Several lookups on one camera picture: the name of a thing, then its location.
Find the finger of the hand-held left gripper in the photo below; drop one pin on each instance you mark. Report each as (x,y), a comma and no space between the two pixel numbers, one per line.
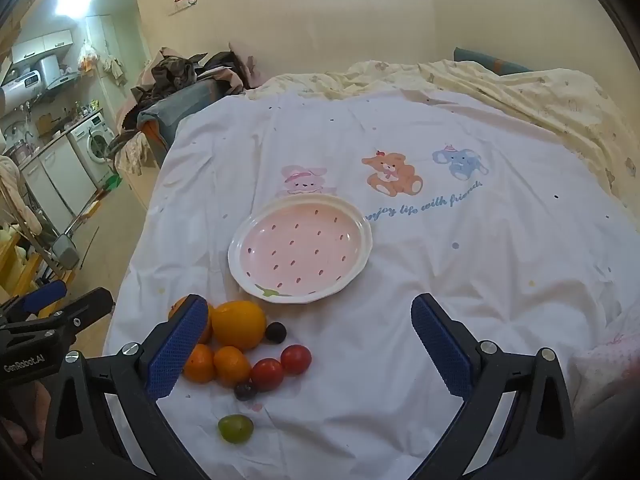
(45,296)
(87,305)

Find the white water heater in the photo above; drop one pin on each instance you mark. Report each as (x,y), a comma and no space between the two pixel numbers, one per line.
(20,91)

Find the pink strawberry pattern plate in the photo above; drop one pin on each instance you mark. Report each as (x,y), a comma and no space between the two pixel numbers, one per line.
(300,250)

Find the white upper kitchen cabinets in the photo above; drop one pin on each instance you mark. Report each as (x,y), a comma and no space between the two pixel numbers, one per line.
(42,46)

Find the hanging plastic bag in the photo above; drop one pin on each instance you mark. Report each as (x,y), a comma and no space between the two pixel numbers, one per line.
(86,57)

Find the beige hanging clothing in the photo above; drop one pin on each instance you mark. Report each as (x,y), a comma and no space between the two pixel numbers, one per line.
(12,182)

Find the pale yellow printed quilt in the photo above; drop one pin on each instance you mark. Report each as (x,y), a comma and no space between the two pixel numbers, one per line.
(550,90)

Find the green grape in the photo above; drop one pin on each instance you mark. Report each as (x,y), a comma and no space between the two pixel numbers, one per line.
(235,429)

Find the metal range hood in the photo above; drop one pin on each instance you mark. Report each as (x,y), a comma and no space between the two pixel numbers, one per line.
(52,69)

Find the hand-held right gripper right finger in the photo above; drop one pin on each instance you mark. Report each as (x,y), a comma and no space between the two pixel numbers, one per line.
(442,345)

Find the large orange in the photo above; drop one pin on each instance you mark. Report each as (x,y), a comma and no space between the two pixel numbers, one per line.
(238,325)
(176,308)

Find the white cartoon animal blanket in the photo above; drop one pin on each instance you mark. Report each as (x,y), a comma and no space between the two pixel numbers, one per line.
(400,310)

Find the pile of dark clothes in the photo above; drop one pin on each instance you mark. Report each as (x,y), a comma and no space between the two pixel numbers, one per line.
(175,72)

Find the red cherry tomato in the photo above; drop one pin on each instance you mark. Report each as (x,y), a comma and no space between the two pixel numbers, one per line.
(267,374)
(296,359)

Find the white base cabinet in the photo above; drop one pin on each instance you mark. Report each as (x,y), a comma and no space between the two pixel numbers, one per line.
(55,180)

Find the floral cloth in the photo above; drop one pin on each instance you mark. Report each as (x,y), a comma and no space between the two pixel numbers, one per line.
(131,152)

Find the tall white cabinet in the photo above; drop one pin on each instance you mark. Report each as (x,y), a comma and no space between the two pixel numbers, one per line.
(102,30)

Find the person's left hand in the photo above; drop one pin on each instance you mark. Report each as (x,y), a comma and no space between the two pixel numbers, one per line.
(42,402)

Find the pink dotted cloth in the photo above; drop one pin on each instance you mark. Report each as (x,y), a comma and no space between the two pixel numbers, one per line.
(610,360)

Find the small mandarin orange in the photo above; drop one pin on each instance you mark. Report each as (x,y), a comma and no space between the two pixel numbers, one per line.
(232,366)
(202,362)

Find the yellow wooden chair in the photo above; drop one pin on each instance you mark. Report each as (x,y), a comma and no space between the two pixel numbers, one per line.
(15,265)

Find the ceiling light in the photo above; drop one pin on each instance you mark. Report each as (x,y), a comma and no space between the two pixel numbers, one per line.
(72,0)

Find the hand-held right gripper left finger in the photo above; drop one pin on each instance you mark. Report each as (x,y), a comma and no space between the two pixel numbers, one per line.
(177,345)

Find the green dustpan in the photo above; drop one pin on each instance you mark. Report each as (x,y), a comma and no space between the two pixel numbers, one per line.
(112,182)

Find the teal headboard cushion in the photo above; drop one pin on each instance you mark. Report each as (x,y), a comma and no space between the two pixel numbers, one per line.
(475,57)

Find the white washing machine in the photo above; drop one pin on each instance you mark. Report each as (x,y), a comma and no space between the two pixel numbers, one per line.
(95,145)

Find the hanging beige cloth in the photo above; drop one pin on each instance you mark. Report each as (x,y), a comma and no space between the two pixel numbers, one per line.
(112,66)

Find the dark purple grape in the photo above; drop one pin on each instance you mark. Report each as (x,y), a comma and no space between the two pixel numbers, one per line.
(275,332)
(246,390)

